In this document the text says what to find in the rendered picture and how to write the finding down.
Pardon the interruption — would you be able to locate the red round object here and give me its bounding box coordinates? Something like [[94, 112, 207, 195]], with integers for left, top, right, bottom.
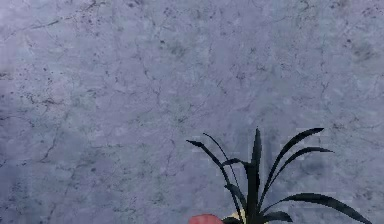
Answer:
[[188, 214, 224, 224]]

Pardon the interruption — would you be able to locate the dark green house plant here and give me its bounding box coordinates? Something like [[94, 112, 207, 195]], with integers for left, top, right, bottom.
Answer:
[[186, 127, 374, 224]]

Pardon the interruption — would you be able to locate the pale yellow object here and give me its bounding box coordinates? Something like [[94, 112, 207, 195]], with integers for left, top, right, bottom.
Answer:
[[231, 209, 247, 224]]

